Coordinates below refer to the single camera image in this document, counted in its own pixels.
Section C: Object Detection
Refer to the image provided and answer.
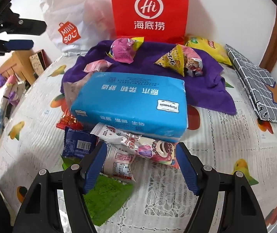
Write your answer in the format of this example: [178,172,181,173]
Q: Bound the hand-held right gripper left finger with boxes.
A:
[12,141,108,233]

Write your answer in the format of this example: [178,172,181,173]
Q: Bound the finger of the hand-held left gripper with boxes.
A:
[7,18,47,36]
[0,39,35,53]

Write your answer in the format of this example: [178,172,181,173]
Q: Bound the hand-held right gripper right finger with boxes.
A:
[176,142,266,233]

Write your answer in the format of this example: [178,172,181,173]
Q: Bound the white red label snack packet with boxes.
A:
[101,146,136,183]

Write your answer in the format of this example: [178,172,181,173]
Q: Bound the green snack packet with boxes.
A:
[61,155,134,226]

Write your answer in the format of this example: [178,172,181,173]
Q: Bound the blue snack packet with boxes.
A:
[62,127,99,158]

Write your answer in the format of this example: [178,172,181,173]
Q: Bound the white pink cartoon snack packet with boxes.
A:
[91,123,181,169]

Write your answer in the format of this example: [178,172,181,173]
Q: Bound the light pink small packet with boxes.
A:
[83,59,113,73]

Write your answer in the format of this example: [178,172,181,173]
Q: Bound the pink chocolate snack packet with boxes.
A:
[183,46,203,77]

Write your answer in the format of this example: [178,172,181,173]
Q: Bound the yellow triangular snack packet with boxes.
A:
[154,44,190,77]

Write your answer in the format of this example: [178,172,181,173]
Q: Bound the wooden headboard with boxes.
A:
[0,51,36,85]

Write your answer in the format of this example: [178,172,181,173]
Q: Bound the patterned book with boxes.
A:
[29,50,52,74]

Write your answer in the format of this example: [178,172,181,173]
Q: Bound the white plastic bag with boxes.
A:
[40,0,116,57]

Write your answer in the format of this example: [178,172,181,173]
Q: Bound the fruit print lace cover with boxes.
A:
[0,53,277,233]

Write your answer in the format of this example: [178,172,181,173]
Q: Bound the striped cartoon pillow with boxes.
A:
[0,83,26,163]

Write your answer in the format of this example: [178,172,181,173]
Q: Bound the blue tissue pack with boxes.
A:
[70,71,189,143]

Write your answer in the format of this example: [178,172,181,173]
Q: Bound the purple towel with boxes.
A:
[60,40,237,115]

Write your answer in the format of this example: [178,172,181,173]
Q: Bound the red paper bag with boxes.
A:
[109,0,190,43]

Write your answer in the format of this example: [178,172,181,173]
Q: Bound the folded grey checked cloth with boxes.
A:
[225,44,277,126]

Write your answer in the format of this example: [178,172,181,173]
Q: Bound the yellow chips bag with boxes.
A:
[184,36,232,66]

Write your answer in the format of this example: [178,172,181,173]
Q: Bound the brown wooden door frame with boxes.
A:
[260,7,277,71]

